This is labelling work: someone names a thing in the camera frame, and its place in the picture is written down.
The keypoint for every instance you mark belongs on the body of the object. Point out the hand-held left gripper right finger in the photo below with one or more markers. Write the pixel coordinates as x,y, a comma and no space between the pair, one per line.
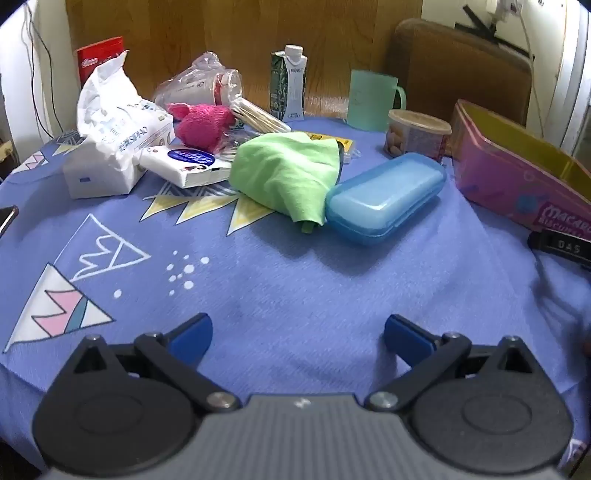
406,338

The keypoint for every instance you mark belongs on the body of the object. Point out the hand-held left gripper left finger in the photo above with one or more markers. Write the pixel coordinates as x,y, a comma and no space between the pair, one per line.
194,333

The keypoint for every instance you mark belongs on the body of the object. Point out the pink tin box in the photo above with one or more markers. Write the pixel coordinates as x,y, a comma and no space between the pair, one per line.
508,175

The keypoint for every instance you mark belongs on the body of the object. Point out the white wet wipes pack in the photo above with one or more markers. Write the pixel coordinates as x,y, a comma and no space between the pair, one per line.
187,164

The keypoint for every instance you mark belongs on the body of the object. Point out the green cloth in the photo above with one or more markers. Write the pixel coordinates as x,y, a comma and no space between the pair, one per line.
281,170

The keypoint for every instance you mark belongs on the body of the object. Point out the pink knitted cloth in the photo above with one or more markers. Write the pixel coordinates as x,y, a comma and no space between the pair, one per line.
203,124

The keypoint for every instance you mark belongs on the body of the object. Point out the blue printed tablecloth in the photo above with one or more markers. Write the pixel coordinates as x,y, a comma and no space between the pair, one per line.
286,286

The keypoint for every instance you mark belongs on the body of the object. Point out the blue glasses case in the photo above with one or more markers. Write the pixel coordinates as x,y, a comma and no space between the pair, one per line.
385,198

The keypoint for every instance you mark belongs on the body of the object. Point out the clear snack jar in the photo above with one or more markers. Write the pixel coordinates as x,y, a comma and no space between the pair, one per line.
413,136

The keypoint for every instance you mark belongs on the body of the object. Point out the brown chair back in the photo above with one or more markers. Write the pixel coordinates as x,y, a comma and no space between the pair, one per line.
457,74

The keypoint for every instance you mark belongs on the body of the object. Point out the white tissue pack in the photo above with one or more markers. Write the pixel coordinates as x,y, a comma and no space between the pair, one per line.
104,152

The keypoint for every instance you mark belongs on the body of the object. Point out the yellow packet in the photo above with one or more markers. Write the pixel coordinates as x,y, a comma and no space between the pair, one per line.
323,137

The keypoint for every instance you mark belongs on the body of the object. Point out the black phone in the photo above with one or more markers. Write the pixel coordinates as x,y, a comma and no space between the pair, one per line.
7,219

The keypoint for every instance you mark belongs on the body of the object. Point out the cotton swab pack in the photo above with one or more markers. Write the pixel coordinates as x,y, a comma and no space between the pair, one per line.
258,117

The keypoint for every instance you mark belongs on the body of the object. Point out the black tape cross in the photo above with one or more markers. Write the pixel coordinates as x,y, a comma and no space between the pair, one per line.
482,27

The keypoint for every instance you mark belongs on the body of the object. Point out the green plastic mug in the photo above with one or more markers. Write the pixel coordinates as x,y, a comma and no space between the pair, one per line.
369,99

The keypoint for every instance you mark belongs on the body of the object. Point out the white power strip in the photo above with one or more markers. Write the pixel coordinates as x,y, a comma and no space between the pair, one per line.
503,9

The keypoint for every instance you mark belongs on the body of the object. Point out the bagged clear plastic cups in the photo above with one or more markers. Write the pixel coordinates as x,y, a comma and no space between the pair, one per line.
198,87

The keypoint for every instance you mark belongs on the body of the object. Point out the drink carton with white cap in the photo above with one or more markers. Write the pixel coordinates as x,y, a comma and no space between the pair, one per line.
287,87

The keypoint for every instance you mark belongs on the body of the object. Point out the red packet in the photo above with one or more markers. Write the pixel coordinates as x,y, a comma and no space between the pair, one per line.
94,55

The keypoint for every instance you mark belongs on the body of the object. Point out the brown cardboard sheet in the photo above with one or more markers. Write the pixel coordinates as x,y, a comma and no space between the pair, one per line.
207,32

